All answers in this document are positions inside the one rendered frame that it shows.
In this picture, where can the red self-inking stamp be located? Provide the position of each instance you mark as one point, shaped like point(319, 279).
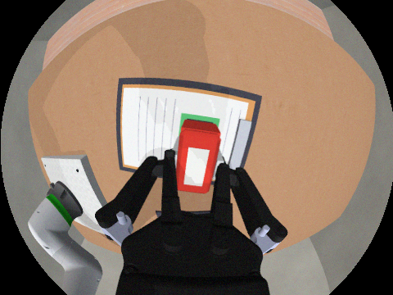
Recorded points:
point(198, 149)

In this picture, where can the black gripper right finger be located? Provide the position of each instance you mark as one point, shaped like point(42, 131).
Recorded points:
point(263, 228)

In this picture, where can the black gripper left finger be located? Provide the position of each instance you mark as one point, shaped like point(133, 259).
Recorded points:
point(116, 218)

